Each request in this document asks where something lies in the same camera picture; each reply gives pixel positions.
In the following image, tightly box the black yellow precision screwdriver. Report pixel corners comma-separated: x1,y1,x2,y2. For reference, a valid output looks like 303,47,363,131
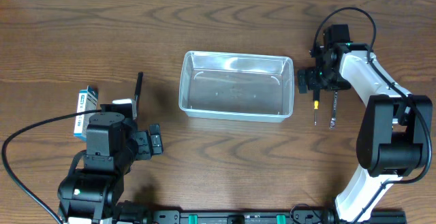
313,89,320,126

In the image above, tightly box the silver ratchet wrench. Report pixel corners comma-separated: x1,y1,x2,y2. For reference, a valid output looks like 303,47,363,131
329,91,338,129

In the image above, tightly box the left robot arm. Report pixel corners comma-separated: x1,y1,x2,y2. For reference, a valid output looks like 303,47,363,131
58,112,164,223

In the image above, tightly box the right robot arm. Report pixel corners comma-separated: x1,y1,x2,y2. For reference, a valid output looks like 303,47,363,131
298,25,433,223

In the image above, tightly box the clear plastic container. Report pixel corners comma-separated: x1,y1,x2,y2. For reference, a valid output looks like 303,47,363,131
178,50,294,123

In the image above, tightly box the blue white cardboard box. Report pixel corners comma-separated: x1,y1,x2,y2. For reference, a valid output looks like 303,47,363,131
74,86,98,142

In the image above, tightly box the left black cable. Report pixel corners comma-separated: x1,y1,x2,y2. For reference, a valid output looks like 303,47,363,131
1,109,103,224

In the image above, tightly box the black cable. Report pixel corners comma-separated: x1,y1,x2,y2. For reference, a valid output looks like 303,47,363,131
311,6,433,224
1,109,103,224

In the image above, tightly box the right black cable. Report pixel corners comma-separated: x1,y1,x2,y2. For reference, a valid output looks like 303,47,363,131
311,6,433,224

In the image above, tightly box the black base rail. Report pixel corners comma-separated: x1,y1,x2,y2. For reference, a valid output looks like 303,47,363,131
149,203,407,224

